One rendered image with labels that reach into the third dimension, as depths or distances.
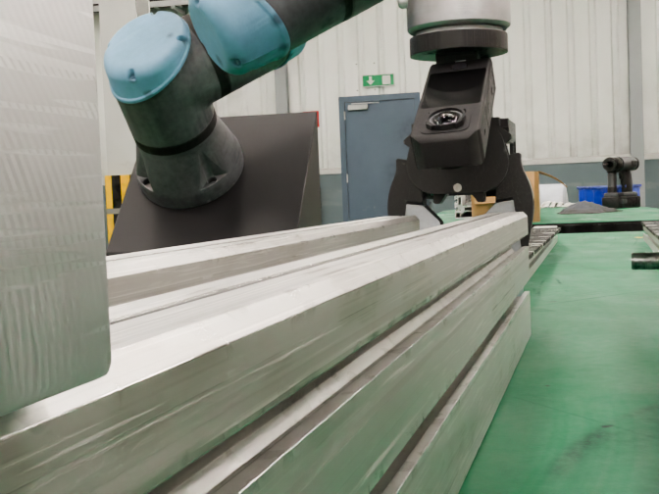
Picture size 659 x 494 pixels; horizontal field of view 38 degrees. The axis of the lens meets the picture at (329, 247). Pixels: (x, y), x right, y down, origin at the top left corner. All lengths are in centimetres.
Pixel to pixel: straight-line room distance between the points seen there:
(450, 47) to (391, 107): 1113
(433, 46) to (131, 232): 72
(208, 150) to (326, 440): 114
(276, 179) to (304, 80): 1076
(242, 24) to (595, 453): 46
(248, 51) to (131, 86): 49
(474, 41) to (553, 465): 39
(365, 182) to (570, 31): 301
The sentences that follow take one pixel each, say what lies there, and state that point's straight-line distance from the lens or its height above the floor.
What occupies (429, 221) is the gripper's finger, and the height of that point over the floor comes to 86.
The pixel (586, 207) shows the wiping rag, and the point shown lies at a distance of 364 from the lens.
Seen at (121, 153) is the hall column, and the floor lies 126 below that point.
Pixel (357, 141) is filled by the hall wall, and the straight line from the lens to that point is 1184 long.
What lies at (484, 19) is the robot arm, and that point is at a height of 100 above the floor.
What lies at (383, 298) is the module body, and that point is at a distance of 21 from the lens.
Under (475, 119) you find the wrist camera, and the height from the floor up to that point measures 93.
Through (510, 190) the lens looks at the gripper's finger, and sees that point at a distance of 68.
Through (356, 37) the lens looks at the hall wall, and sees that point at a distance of 1200.
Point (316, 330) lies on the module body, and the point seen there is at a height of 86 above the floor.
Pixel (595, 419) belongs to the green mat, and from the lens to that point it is 43.
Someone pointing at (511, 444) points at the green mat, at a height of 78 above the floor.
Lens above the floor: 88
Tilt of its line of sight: 3 degrees down
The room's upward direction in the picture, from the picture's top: 2 degrees counter-clockwise
